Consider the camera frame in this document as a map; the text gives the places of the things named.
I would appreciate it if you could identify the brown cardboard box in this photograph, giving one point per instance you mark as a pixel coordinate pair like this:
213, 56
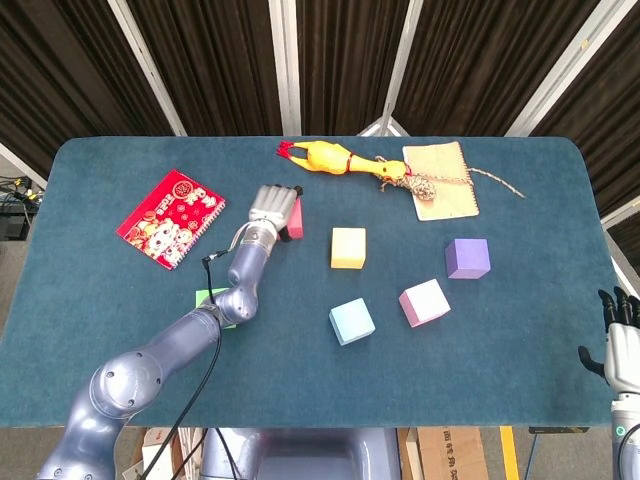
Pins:
450, 455

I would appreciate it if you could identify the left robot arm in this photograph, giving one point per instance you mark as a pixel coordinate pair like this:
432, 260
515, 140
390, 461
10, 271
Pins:
150, 350

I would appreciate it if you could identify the yellow foam cube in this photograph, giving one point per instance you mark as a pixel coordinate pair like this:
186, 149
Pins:
347, 250

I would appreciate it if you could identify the red foam cube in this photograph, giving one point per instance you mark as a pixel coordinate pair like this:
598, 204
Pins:
296, 222

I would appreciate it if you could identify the green foam cube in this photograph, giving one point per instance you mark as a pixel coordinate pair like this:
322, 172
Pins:
202, 297

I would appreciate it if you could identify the red spiral notebook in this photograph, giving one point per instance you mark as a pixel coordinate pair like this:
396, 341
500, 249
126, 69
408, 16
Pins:
170, 220

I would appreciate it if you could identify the grey robot torso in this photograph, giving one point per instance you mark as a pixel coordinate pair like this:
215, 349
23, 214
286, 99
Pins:
310, 455

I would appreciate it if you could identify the white carton box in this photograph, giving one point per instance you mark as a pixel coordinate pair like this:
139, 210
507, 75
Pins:
155, 455

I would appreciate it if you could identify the pink foam cube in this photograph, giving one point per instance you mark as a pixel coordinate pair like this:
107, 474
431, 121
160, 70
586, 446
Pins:
425, 302

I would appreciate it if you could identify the white metal frame post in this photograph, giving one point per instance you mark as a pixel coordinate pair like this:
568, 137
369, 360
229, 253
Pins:
20, 167
565, 65
400, 65
622, 214
285, 65
147, 65

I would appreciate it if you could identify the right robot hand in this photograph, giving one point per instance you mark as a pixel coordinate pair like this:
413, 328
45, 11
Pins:
622, 355

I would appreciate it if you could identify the purple foam cube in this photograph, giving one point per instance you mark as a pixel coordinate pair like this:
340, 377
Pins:
467, 260

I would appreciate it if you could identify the teal felt table cover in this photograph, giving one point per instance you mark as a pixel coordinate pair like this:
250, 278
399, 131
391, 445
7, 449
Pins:
300, 380

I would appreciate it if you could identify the beige cloth notebook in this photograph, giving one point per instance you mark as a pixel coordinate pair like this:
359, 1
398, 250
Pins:
447, 205

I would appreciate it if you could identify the dark brown curtain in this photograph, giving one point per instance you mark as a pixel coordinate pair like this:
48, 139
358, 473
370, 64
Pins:
225, 65

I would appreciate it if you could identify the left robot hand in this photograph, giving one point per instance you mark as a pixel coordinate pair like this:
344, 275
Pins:
270, 205

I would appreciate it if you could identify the yellow rubber chicken toy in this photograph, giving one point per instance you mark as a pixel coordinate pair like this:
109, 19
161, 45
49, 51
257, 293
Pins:
325, 157

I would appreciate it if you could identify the black equipment box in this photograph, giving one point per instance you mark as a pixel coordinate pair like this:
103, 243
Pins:
12, 227

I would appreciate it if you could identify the light blue foam cube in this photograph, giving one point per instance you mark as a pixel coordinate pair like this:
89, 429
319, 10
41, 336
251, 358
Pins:
352, 322

